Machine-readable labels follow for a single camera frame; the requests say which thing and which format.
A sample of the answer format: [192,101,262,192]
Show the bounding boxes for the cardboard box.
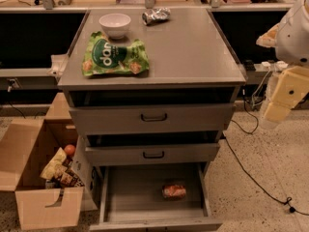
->
[0,94,83,232]

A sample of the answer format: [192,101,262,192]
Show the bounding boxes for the yellow snack bag in box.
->
[40,148,67,180]

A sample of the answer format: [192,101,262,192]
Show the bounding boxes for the white power strip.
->
[261,61,288,72]

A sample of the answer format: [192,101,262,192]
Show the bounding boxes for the orange soda can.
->
[162,185,186,200]

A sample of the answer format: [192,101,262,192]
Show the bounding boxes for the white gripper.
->
[256,0,309,123]

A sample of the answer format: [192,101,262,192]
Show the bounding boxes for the crumpled silver foil bag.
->
[142,8,171,26]

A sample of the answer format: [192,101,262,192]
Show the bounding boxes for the brown snack packet in box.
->
[53,165,84,188]

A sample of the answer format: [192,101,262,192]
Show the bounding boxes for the black floor cable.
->
[223,95,309,217]

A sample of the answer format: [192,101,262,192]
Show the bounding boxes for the green chip bag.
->
[81,31,150,76]

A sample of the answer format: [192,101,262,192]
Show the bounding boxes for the grey drawer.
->
[90,163,222,232]
[70,103,235,135]
[85,143,219,166]

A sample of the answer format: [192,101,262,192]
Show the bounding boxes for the grey drawer cabinet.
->
[57,7,247,232]

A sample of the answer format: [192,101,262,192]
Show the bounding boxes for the grey middle drawer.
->
[85,143,219,166]

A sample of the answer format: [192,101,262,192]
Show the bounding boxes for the white cable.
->
[250,69,273,109]

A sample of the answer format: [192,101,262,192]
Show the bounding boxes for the grey bottom drawer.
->
[90,163,222,232]

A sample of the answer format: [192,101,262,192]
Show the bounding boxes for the grey top drawer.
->
[70,103,235,135]

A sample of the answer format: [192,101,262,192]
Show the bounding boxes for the orange fruit in box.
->
[64,144,75,157]

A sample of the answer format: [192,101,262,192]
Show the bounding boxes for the white bowl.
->
[98,14,131,39]

